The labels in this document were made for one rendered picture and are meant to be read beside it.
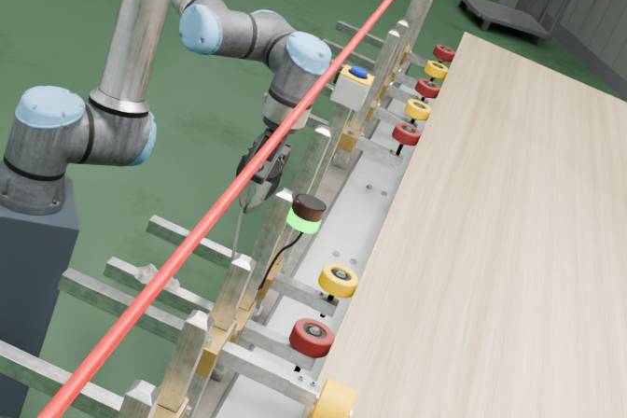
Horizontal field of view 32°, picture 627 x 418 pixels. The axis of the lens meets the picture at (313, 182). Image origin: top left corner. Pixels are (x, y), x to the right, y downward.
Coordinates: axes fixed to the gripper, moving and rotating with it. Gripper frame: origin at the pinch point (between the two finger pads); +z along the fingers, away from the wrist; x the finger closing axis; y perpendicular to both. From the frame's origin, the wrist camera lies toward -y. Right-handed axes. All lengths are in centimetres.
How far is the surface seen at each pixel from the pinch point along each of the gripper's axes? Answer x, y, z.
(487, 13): -40, 656, 86
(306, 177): -8.5, 7.0, -8.6
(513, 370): -62, -1, 8
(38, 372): 10, -72, 2
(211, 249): 4.0, 3.3, 13.7
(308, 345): -23.0, -24.2, 8.1
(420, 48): -6, 524, 98
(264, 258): -9.0, -18.0, -1.1
